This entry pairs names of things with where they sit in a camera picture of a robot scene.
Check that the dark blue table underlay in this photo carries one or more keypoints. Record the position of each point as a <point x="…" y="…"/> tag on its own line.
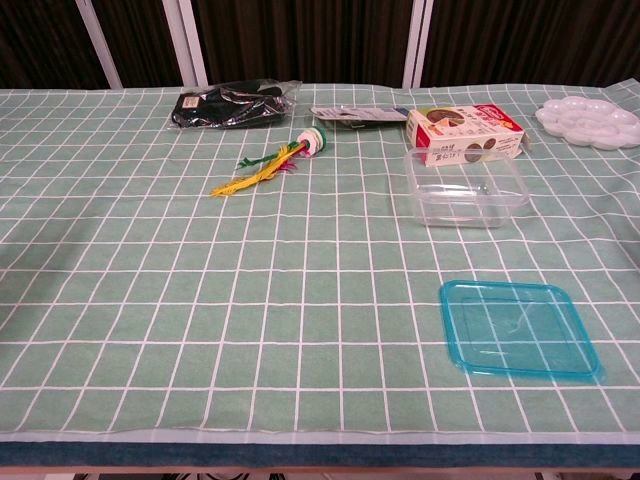
<point x="320" y="455"/>

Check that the black gloves in plastic bag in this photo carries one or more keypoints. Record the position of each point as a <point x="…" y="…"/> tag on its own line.
<point x="225" y="107"/>

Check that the blue plastic container lid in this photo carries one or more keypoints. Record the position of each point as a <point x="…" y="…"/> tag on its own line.
<point x="520" y="330"/>

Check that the blister pack with card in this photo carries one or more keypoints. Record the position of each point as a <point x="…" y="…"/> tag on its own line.
<point x="350" y="116"/>

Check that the white flower paint palette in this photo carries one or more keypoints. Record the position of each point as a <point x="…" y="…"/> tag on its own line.
<point x="585" y="122"/>

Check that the clear plastic container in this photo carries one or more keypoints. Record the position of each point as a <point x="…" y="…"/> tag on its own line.
<point x="465" y="200"/>

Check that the green white checked tablecloth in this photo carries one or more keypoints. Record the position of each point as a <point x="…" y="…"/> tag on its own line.
<point x="150" y="300"/>

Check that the red white snack carton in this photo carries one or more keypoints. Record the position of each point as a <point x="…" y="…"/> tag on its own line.
<point x="465" y="130"/>

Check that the dark brown curtain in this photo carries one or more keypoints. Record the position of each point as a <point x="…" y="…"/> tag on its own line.
<point x="310" y="40"/>

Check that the yellow green feather shuttlecock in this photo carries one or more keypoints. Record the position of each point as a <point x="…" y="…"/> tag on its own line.
<point x="270" y="167"/>

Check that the white metal frame post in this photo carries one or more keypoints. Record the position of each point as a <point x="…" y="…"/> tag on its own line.
<point x="187" y="45"/>
<point x="100" y="45"/>
<point x="417" y="45"/>

